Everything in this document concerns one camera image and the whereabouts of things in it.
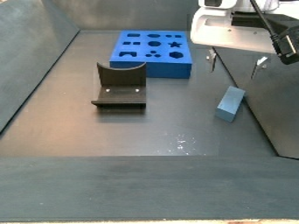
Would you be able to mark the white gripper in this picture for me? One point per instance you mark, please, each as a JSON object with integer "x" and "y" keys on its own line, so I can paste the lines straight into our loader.
{"x": 212, "y": 30}

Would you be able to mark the blue foam shape board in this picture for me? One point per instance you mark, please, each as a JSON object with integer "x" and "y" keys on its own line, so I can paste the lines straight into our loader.
{"x": 161, "y": 49}

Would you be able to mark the light blue rectangular block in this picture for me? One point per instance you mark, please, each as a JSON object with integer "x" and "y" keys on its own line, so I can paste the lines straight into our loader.
{"x": 228, "y": 104}

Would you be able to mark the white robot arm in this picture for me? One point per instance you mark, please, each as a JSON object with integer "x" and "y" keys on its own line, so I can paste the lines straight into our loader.
{"x": 255, "y": 25}

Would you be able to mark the black curved fixture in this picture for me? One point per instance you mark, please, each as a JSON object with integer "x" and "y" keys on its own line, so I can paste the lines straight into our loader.
{"x": 121, "y": 86}

